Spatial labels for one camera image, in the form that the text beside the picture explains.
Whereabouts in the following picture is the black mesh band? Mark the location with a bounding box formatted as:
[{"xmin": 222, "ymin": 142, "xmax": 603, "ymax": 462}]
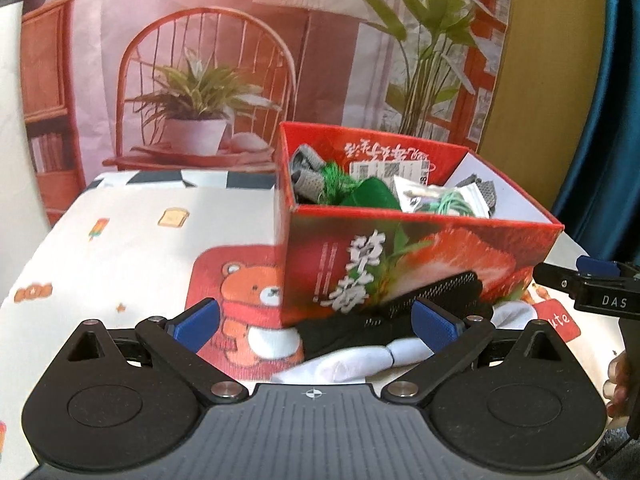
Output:
[{"xmin": 367, "ymin": 270, "xmax": 483, "ymax": 328}]

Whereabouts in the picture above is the green cloth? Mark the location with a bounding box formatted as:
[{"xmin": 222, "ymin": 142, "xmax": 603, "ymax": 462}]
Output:
[{"xmin": 340, "ymin": 176, "xmax": 402, "ymax": 211}]

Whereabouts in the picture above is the green tassel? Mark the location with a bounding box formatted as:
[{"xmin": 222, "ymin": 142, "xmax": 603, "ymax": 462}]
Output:
[{"xmin": 319, "ymin": 161, "xmax": 357, "ymax": 206}]

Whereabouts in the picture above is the white marble board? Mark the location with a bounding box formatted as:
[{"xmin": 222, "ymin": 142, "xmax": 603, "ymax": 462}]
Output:
[{"xmin": 0, "ymin": 2, "xmax": 57, "ymax": 306}]

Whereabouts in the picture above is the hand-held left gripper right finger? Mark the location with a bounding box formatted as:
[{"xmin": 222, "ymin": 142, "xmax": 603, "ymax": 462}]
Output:
[{"xmin": 382, "ymin": 298, "xmax": 576, "ymax": 406}]

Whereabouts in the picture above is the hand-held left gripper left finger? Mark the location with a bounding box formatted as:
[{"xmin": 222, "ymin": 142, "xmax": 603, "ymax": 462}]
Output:
[{"xmin": 47, "ymin": 297, "xmax": 249, "ymax": 406}]

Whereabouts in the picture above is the clear plastic packet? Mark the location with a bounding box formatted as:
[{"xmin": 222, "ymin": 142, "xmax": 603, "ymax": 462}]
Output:
[{"xmin": 392, "ymin": 175, "xmax": 488, "ymax": 219}]

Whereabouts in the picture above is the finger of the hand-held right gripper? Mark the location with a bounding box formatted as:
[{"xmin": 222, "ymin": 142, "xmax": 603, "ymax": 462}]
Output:
[{"xmin": 532, "ymin": 255, "xmax": 623, "ymax": 303}]

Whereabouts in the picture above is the printed room scene backdrop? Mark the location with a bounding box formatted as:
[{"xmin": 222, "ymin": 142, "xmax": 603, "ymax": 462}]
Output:
[{"xmin": 20, "ymin": 0, "xmax": 516, "ymax": 227}]

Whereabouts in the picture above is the person's right hand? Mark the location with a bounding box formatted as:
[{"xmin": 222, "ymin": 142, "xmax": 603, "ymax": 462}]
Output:
[{"xmin": 602, "ymin": 347, "xmax": 634, "ymax": 418}]

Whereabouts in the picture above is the white cartoon print tablecloth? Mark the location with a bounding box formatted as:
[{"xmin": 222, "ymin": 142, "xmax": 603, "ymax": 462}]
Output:
[{"xmin": 0, "ymin": 170, "xmax": 621, "ymax": 480}]

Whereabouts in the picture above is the white sock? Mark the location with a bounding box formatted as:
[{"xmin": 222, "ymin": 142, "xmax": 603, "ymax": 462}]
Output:
[
  {"xmin": 272, "ymin": 342, "xmax": 396, "ymax": 386},
  {"xmin": 387, "ymin": 302, "xmax": 540, "ymax": 367}
]

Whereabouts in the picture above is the red strawberry print cardboard box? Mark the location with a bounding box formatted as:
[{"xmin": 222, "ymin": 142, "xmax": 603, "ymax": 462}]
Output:
[{"xmin": 274, "ymin": 121, "xmax": 565, "ymax": 332}]

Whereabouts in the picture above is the grey knitted sock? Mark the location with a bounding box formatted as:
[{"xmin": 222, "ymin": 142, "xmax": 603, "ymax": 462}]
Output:
[
  {"xmin": 462, "ymin": 174, "xmax": 499, "ymax": 219},
  {"xmin": 289, "ymin": 144, "xmax": 327, "ymax": 206}
]

